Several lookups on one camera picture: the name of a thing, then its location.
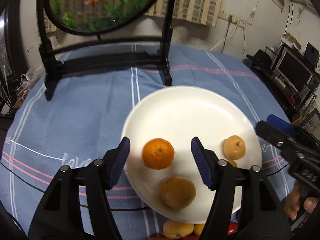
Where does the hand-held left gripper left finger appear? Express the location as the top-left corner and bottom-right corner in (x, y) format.
(27, 137), (131, 240)

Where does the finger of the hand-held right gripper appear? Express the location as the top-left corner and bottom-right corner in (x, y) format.
(255, 121), (299, 159)
(267, 114), (320, 147)

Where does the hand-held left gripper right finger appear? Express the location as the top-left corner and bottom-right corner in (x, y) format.
(191, 137), (293, 240)

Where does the orange mandarin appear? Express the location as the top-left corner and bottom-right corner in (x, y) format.
(142, 138), (175, 170)

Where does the white oval plate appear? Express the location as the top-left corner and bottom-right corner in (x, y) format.
(121, 86), (263, 224)

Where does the person's right hand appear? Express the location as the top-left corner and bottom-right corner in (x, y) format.
(285, 181), (320, 221)

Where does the cardboard box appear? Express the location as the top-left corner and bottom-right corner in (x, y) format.
(291, 105), (320, 135)

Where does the brownish orange round fruit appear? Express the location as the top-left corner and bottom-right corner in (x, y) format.
(160, 176), (197, 209)

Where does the black desk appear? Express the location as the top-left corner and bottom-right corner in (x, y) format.
(246, 54), (320, 120)

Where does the black computer monitor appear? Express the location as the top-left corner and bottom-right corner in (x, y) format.
(276, 49), (314, 93)

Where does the blue striped tablecloth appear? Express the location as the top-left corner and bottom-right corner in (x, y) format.
(0, 45), (320, 240)

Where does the small tan longan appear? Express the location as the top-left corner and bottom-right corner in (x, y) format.
(193, 224), (207, 236)

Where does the mustard yellow fruit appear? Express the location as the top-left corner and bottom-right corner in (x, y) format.
(163, 219), (195, 239)

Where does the red cherry tomato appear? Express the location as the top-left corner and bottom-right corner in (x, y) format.
(226, 221), (238, 236)

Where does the black hat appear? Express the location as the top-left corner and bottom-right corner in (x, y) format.
(246, 49), (273, 67)

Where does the black speaker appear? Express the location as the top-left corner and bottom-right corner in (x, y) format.
(304, 42), (320, 64)

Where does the clear plastic container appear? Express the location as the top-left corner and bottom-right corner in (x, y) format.
(14, 66), (47, 108)

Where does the beige checked curtain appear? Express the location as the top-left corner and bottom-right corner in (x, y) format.
(145, 0), (224, 28)

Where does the round goldfish embroidery screen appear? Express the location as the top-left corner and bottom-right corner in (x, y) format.
(37, 0), (178, 102)

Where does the white power cable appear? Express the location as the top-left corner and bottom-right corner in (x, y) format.
(210, 22), (238, 52)

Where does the white wall power strip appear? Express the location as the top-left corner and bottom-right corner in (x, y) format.
(228, 15), (247, 28)

